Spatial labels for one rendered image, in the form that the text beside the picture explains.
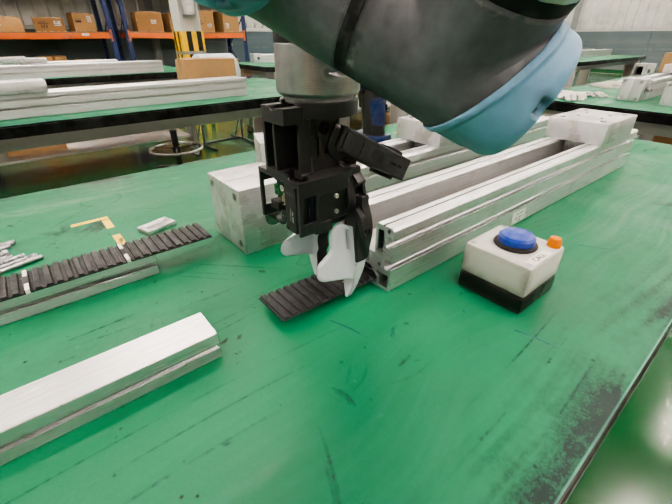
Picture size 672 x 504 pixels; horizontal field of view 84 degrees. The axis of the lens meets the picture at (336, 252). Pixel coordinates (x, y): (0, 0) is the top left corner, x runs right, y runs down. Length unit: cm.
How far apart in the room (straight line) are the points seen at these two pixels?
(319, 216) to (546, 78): 22
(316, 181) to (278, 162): 4
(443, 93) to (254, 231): 38
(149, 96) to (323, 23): 178
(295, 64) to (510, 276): 30
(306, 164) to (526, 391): 28
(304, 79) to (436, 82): 15
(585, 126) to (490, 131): 69
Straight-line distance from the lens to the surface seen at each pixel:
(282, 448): 32
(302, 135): 34
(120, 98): 195
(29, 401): 38
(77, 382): 38
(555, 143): 91
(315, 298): 43
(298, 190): 33
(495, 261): 45
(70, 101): 190
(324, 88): 33
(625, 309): 54
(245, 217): 52
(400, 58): 21
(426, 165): 75
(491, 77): 21
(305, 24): 23
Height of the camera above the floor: 105
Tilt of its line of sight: 30 degrees down
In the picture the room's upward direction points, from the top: straight up
